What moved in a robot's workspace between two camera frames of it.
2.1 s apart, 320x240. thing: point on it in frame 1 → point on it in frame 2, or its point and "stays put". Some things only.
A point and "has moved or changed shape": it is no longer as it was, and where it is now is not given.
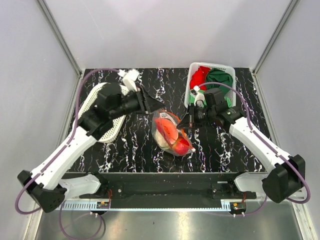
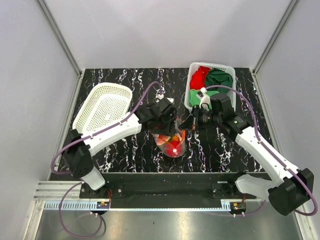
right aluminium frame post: x=290 y=8 stays put
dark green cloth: x=215 y=75 stays put
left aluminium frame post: x=60 y=37 stays put
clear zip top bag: x=167 y=136 has moved or changed shape
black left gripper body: x=135 y=102 → x=166 y=126
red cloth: x=199 y=77 stays put
